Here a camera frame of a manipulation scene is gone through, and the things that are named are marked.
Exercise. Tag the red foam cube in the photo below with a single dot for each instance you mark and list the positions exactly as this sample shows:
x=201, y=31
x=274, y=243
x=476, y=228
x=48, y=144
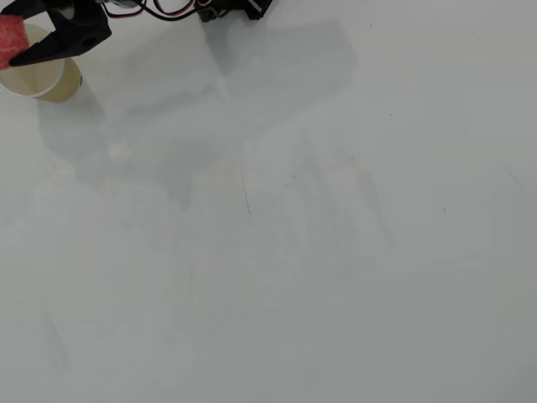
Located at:
x=11, y=40

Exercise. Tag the white paper cup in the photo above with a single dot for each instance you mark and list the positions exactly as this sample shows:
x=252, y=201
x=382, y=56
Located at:
x=63, y=86

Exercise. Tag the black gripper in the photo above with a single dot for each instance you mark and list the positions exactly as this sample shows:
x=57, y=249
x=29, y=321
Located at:
x=71, y=31

